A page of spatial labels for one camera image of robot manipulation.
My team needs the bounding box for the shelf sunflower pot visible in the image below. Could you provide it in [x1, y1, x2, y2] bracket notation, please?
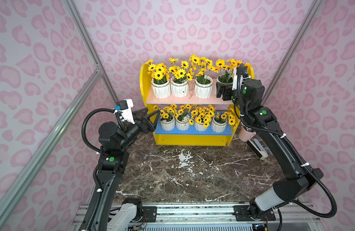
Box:
[213, 59, 249, 84]
[152, 105, 177, 131]
[211, 108, 237, 133]
[176, 104, 192, 131]
[188, 54, 213, 99]
[145, 60, 171, 99]
[167, 58, 193, 98]
[189, 105, 216, 132]

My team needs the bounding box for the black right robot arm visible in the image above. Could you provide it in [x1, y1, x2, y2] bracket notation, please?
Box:
[216, 79, 337, 220]

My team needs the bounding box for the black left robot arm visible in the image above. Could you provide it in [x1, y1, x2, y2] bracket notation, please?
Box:
[79, 108, 160, 231]

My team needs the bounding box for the yellow shelf unit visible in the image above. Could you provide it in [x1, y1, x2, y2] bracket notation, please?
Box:
[140, 63, 239, 146]

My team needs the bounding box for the pink pencil bucket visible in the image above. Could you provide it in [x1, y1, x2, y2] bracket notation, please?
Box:
[238, 126, 256, 142]

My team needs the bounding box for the light blue stapler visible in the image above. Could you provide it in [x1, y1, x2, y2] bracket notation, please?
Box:
[246, 139, 270, 160]

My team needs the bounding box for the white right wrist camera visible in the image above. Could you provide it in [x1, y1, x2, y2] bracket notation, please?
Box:
[233, 64, 251, 85]

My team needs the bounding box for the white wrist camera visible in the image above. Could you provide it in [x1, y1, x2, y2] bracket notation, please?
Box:
[114, 99, 135, 124]
[233, 64, 251, 85]

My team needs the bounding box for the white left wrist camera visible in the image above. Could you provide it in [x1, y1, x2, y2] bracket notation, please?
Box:
[114, 99, 135, 124]

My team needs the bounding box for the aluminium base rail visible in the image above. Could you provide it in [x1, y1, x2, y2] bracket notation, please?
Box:
[70, 202, 326, 231]

